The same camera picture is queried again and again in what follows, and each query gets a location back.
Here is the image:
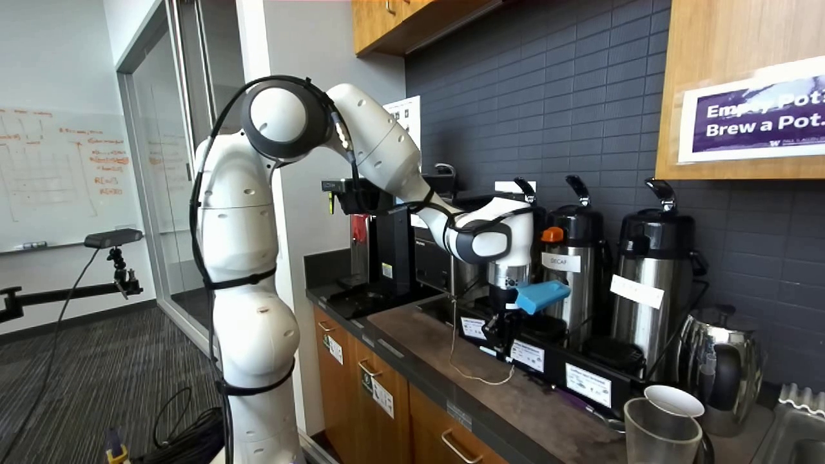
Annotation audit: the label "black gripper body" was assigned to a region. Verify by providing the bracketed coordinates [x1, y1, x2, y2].
[482, 300, 524, 346]

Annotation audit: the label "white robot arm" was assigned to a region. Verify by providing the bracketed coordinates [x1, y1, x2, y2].
[191, 74, 533, 464]

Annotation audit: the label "left steel airpot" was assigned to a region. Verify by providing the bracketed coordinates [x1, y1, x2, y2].
[491, 178, 537, 288]

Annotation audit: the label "black airpot rack tray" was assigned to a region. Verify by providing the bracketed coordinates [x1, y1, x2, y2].
[455, 296, 644, 417]

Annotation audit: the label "middle steel airpot orange tab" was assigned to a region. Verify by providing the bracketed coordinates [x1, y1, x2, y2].
[539, 175, 603, 348]

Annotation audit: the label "black coffee brewer machine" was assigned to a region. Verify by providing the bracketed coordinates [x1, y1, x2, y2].
[323, 178, 450, 319]

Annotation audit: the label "wooden lower cabinets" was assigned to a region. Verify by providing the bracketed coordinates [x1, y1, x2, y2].
[314, 308, 505, 464]

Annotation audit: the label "right steel airpot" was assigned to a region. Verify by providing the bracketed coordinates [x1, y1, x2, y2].
[608, 178, 708, 368]

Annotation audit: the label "white paper cup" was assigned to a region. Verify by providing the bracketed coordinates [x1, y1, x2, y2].
[644, 385, 705, 420]

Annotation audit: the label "clear plastic pitcher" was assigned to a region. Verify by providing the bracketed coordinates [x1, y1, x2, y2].
[624, 397, 705, 464]

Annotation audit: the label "glass coffee carafe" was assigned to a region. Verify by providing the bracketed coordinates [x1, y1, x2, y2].
[677, 308, 763, 435]

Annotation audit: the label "metal drying rack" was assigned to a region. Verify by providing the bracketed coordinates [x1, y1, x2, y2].
[754, 385, 825, 464]

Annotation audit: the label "wooden upper cabinet left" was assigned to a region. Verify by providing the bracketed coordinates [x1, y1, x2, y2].
[350, 0, 505, 56]

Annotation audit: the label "wooden cabinet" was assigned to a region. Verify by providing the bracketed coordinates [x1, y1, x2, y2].
[350, 0, 505, 56]
[656, 0, 825, 180]

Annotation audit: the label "purple brew sign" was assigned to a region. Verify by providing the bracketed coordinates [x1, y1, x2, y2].
[677, 56, 825, 165]

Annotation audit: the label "wooden upper cabinet right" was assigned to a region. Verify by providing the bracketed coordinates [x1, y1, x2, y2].
[656, 0, 825, 180]

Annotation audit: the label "whiteboard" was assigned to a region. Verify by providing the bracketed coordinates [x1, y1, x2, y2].
[0, 108, 139, 252]

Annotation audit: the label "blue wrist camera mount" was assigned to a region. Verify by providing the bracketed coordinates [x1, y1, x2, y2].
[515, 281, 571, 314]

